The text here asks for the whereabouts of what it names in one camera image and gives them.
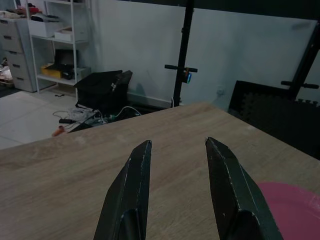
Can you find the white storage bin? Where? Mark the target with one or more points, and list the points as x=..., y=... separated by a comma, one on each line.
x=42, y=28

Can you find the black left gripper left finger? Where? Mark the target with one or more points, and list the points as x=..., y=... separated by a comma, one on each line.
x=130, y=195

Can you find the orange tool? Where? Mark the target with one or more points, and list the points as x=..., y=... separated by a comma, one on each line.
x=59, y=131

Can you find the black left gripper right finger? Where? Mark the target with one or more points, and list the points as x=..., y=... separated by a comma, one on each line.
x=232, y=195

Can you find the yellow box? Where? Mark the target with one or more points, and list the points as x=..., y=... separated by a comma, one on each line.
x=50, y=72

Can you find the black bag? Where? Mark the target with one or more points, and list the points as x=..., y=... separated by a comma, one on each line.
x=100, y=92

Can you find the white wall socket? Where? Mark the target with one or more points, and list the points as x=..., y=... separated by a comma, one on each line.
x=221, y=90

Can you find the black stand pole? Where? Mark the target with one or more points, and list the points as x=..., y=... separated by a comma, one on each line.
x=184, y=50
x=306, y=67

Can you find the white cardboard box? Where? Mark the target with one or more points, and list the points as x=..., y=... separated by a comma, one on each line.
x=70, y=34

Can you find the glowing tracker device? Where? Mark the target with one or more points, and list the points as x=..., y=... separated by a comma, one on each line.
x=188, y=77

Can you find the black monitor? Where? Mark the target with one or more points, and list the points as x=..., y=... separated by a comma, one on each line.
x=65, y=58

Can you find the grey drawer cabinet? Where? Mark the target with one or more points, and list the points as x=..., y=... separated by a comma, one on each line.
x=15, y=42

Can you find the white shelf unit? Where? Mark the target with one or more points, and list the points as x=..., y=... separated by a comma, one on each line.
x=73, y=30

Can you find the pink plate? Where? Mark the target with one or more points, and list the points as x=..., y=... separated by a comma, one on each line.
x=295, y=212

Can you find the black foam mat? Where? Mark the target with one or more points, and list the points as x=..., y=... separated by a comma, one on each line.
x=275, y=120

